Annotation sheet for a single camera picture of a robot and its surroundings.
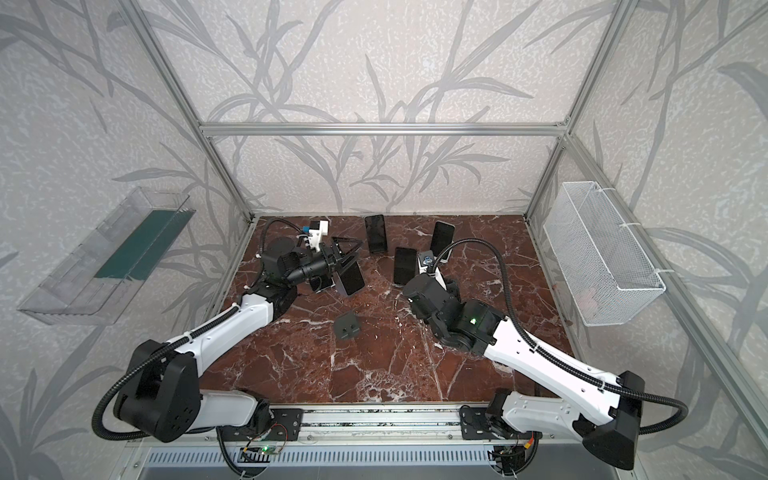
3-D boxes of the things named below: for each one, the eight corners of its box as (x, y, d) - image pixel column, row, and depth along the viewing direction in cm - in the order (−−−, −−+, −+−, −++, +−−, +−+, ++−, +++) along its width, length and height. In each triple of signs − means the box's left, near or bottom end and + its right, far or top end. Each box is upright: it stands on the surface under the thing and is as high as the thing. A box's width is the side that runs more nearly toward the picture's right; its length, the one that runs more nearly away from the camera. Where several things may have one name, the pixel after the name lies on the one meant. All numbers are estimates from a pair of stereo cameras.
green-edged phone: (429, 255, 111) (432, 229, 100) (433, 246, 114) (436, 219, 102) (448, 260, 109) (453, 234, 98) (451, 251, 112) (456, 225, 101)
